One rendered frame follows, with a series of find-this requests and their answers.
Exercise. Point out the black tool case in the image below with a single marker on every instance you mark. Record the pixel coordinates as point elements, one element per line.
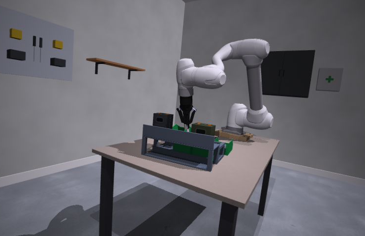
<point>163,120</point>

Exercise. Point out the olive green case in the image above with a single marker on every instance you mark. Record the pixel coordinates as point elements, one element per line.
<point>202,128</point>

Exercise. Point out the dark grey metal shelf rack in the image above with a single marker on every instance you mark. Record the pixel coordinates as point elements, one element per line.
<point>165,151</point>

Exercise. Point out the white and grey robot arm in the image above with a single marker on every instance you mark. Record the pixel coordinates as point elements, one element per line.
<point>252,52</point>

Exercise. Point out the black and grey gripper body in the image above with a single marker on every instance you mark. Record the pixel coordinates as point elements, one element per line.
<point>186,102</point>

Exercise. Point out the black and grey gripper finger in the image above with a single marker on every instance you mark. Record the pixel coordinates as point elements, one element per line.
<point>188,118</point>
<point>182,116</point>

